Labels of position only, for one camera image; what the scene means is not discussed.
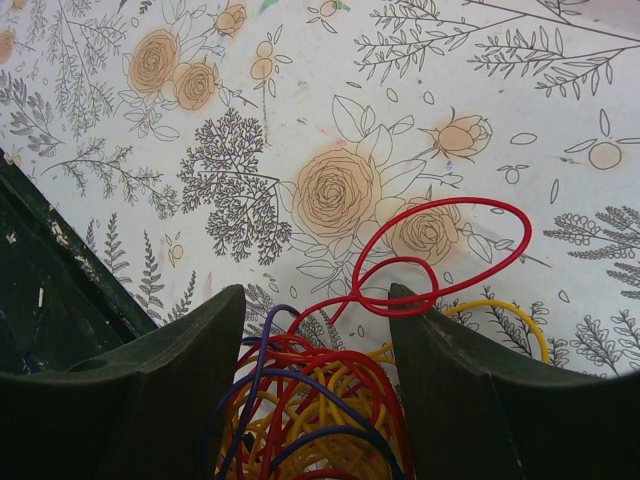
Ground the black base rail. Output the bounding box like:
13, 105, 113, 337
1, 162, 156, 375

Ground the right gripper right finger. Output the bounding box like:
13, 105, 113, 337
388, 284, 639, 479

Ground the coloured wire bundle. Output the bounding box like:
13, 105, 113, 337
199, 197, 550, 480

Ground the floral patterned table mat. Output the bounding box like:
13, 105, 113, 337
1, 1, 639, 377

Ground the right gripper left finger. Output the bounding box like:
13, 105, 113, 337
1, 285, 246, 479

